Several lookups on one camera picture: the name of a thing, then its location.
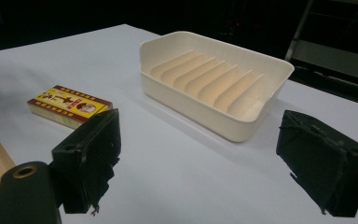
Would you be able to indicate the yellow and red soap box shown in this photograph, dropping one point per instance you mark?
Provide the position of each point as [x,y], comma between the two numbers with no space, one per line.
[68,104]

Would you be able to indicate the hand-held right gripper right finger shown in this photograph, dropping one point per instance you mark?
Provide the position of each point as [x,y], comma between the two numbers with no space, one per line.
[320,161]

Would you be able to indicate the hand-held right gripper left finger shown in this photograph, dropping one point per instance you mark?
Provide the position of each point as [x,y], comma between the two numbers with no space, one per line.
[87,161]

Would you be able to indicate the metal stand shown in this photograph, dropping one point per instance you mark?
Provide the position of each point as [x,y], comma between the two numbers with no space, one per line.
[332,53]

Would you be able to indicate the cream plastic soap dish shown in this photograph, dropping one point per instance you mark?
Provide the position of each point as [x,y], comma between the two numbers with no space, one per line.
[211,84]

